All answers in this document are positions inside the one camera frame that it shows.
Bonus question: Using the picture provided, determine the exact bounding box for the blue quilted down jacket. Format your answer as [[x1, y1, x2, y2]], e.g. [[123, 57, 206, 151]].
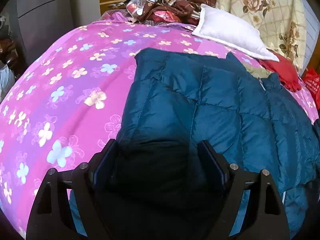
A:
[[68, 48, 320, 240]]

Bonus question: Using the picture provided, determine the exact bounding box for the clear plastic bag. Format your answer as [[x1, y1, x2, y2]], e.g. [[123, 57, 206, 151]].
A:
[[126, 0, 148, 18]]

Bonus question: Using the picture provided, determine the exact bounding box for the white pillow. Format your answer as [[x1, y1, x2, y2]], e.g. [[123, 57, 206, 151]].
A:
[[192, 4, 279, 62]]

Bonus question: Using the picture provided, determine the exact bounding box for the grey refrigerator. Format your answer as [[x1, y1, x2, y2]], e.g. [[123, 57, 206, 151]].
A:
[[1, 0, 100, 65]]

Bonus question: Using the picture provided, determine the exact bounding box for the red shopping bag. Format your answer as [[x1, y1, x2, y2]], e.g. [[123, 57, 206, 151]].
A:
[[303, 68, 320, 110]]

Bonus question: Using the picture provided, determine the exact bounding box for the brown floral blanket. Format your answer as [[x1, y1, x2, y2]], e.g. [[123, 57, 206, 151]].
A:
[[137, 0, 217, 25]]

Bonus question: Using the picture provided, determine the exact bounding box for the pink floral bed sheet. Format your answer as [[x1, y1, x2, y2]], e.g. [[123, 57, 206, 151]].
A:
[[0, 11, 320, 239]]

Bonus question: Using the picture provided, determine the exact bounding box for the red fringed cloth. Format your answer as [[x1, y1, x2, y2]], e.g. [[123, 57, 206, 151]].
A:
[[258, 52, 302, 92]]

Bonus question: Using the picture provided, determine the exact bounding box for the cream rose pattern quilt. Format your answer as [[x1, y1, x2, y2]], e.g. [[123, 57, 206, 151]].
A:
[[216, 0, 307, 73]]

